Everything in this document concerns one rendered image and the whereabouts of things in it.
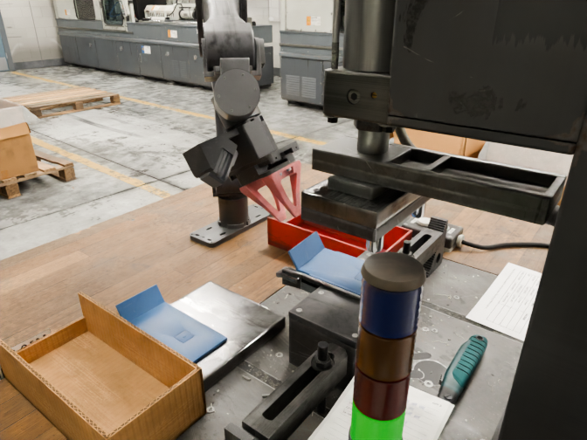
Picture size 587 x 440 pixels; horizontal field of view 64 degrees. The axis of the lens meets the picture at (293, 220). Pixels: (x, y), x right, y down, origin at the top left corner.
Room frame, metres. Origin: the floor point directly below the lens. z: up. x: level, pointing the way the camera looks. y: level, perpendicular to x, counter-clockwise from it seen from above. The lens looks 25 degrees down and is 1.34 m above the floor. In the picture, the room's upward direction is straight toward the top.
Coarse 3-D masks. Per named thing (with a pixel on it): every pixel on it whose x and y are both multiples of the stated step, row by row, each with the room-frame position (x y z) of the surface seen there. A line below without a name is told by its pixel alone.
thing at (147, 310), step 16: (128, 304) 0.56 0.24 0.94; (144, 304) 0.57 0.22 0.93; (160, 304) 0.59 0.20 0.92; (128, 320) 0.54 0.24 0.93; (144, 320) 0.55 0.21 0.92; (160, 320) 0.55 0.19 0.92; (176, 320) 0.55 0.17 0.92; (192, 320) 0.55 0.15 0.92; (160, 336) 0.51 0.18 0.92; (208, 336) 0.51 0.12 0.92; (224, 336) 0.51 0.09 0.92; (192, 352) 0.48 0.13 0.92; (208, 352) 0.48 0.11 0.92
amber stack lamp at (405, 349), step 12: (360, 324) 0.24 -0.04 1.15; (360, 336) 0.24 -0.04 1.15; (372, 336) 0.23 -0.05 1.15; (408, 336) 0.23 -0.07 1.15; (360, 348) 0.24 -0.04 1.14; (372, 348) 0.23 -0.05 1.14; (384, 348) 0.23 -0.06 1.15; (396, 348) 0.23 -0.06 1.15; (408, 348) 0.23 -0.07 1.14; (360, 360) 0.24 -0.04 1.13; (372, 360) 0.23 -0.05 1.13; (384, 360) 0.23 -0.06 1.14; (396, 360) 0.23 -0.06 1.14; (408, 360) 0.23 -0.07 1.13; (372, 372) 0.23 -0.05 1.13; (384, 372) 0.23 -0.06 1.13; (396, 372) 0.23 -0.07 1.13; (408, 372) 0.23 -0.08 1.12
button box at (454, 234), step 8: (408, 224) 0.85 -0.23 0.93; (416, 224) 0.85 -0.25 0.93; (448, 224) 0.85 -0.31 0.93; (416, 232) 0.83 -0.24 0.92; (448, 232) 0.81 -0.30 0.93; (456, 232) 0.82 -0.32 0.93; (448, 240) 0.79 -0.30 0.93; (456, 240) 0.81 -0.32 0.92; (464, 240) 0.81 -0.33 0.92; (448, 248) 0.79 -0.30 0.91; (480, 248) 0.79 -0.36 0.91; (488, 248) 0.79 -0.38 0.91
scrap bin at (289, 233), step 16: (272, 224) 0.81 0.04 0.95; (288, 224) 0.79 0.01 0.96; (304, 224) 0.90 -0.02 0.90; (272, 240) 0.82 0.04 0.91; (288, 240) 0.79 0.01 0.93; (336, 240) 0.73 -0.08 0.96; (352, 240) 0.83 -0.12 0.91; (384, 240) 0.79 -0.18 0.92; (400, 240) 0.73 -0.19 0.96; (352, 256) 0.71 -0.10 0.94
